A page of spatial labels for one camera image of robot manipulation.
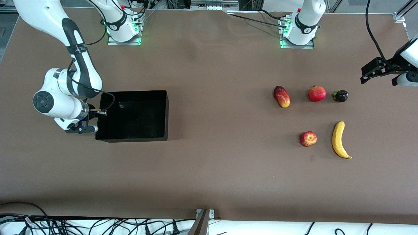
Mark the grey power strip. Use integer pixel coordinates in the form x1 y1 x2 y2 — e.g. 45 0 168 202
190 0 239 11

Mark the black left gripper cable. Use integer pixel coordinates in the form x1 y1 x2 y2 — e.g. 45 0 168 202
365 0 392 66

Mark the red yellow mango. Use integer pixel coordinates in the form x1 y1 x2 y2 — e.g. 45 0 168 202
273 86 291 108

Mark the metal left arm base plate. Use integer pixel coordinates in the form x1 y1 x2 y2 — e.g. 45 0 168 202
279 16 314 49

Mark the black rectangular plastic tray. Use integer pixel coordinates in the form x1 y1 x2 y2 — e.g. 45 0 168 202
95 90 169 143

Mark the yellow banana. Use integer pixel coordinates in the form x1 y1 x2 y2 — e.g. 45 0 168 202
331 121 353 160

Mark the dark purple mangosteen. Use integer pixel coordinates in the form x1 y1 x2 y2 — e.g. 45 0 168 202
332 90 349 103

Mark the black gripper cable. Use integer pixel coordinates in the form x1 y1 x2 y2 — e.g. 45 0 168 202
67 49 115 115
365 0 392 66

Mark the aluminium profile post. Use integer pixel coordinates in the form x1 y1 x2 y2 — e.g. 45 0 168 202
188 208 215 235

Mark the aluminium frame bar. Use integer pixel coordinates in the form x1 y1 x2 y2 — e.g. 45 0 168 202
394 0 418 23

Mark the red pomegranate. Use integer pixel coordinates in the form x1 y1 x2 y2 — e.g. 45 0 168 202
309 85 327 102

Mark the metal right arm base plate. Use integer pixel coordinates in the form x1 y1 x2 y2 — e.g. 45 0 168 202
107 15 141 46

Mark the red yellow apple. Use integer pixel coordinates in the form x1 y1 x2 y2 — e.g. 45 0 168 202
299 131 317 147

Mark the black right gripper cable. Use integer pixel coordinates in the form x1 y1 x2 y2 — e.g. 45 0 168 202
67 49 115 115

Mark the black looping cable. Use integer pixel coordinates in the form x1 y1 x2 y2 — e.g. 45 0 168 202
86 0 109 45

